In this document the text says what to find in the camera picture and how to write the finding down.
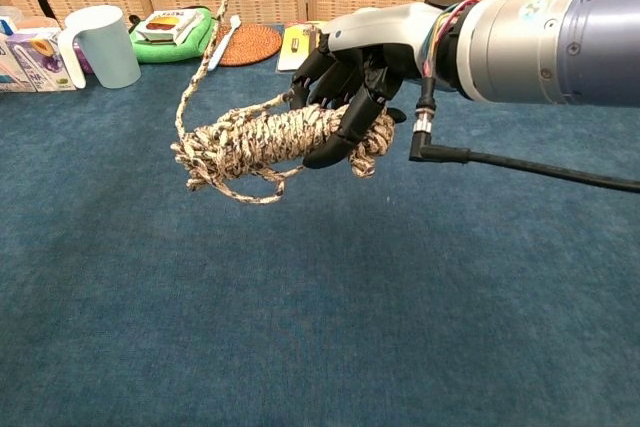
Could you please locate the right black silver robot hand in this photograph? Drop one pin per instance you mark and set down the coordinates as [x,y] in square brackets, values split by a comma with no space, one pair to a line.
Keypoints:
[375,32]

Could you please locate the razor in yellow package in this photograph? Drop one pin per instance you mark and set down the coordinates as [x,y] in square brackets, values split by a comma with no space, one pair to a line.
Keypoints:
[287,54]

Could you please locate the round brown woven coaster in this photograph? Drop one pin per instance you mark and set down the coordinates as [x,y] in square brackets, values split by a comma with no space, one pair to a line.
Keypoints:
[250,44]

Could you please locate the light blue toothbrush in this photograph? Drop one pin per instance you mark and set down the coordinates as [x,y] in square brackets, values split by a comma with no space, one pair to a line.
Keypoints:
[225,42]

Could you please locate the white snack packet red picture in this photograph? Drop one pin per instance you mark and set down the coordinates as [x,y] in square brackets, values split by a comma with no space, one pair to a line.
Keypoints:
[165,24]

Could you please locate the green folded cloth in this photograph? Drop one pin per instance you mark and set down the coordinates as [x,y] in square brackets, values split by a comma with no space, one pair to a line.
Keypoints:
[160,54]

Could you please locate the blue felt table cover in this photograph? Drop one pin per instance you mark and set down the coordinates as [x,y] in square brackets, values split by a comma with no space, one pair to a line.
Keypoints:
[300,297]

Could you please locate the purple packet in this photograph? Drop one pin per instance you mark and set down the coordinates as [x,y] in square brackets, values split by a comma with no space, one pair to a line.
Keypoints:
[84,63]

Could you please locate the purple drink carton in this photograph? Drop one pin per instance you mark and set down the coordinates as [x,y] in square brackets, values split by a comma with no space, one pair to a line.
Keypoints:
[40,62]

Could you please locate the white blue drink carton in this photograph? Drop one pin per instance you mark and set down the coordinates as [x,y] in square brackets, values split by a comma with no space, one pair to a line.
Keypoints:
[12,67]

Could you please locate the clear plastic lidded container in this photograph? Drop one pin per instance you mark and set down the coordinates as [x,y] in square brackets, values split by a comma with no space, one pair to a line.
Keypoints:
[9,14]

